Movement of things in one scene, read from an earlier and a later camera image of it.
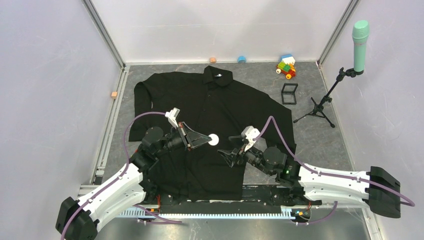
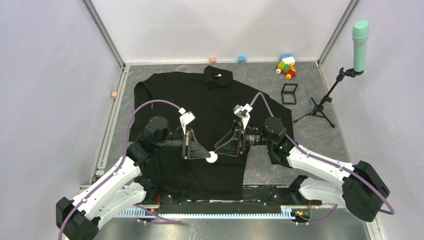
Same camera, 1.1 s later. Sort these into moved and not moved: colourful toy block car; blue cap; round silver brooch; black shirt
Moved: round silver brooch
Not moved: black shirt; blue cap; colourful toy block car
